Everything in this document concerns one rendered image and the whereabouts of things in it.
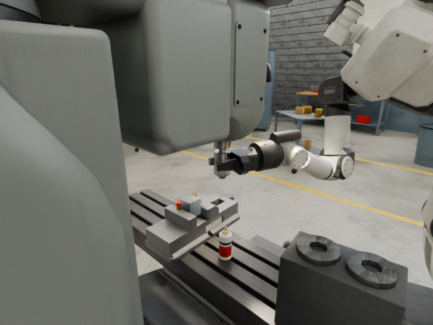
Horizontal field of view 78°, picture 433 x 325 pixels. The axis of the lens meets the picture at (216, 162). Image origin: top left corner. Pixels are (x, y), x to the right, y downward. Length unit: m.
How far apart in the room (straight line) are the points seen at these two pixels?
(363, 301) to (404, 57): 0.62
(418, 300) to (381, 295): 0.93
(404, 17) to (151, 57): 0.67
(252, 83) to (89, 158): 0.42
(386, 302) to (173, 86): 0.51
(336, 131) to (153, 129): 0.76
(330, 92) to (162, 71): 0.75
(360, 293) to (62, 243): 0.48
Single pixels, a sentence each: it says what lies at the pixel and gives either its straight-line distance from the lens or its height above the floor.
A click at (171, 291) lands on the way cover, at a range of 0.88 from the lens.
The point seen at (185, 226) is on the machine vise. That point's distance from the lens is 0.89.
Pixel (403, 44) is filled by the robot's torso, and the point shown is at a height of 1.55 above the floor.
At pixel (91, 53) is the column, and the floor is 1.50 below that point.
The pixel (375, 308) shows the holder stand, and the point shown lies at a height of 1.09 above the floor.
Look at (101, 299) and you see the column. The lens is 0.41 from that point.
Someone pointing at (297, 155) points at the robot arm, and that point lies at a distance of 0.82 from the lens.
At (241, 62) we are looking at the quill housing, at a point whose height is 1.50.
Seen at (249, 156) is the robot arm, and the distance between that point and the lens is 0.74.
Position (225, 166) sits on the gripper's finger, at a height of 1.23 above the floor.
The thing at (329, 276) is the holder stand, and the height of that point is 1.11.
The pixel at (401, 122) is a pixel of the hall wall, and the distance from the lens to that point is 8.20.
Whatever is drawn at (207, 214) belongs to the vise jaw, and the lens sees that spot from 0.92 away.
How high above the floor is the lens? 1.48
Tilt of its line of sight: 19 degrees down
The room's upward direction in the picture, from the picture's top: straight up
